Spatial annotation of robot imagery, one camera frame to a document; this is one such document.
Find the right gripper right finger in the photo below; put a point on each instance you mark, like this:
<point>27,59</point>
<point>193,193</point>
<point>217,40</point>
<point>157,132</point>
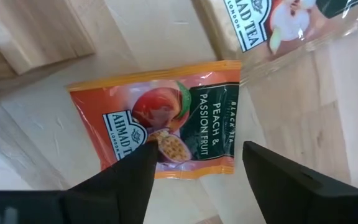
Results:
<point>291,199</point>

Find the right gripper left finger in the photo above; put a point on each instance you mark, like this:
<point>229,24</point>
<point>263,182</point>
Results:
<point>120,193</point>

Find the orange peach tea packet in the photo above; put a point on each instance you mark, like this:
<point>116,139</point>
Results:
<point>120,93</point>

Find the beige apple tea packet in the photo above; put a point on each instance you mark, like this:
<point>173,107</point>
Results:
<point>259,18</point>

